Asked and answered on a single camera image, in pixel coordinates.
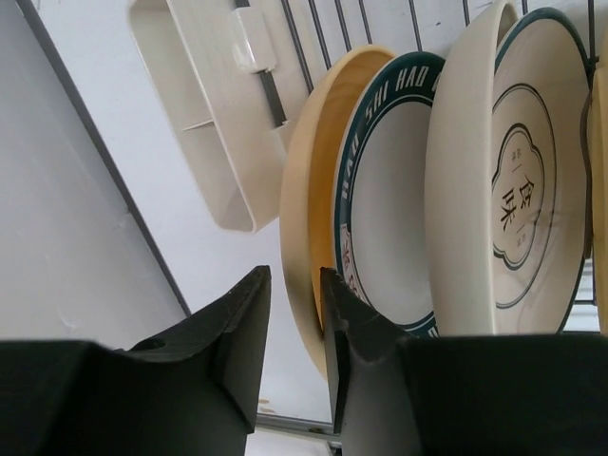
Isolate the white plate green lettered rim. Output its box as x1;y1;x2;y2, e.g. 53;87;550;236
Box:
332;51;445;337

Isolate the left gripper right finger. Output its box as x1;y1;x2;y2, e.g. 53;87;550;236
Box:
320;268;607;455

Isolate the cream plate green ring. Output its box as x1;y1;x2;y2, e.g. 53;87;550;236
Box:
425;0;593;336

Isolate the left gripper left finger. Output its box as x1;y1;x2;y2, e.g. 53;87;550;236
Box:
1;266;272;455

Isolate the cream plastic cutlery holder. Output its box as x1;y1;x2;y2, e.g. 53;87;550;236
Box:
128;1;291;233

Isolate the yellow plate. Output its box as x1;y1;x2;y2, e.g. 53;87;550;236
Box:
279;45;395;378

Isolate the yellow-backed white plate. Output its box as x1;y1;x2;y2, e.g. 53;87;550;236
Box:
588;31;607;336

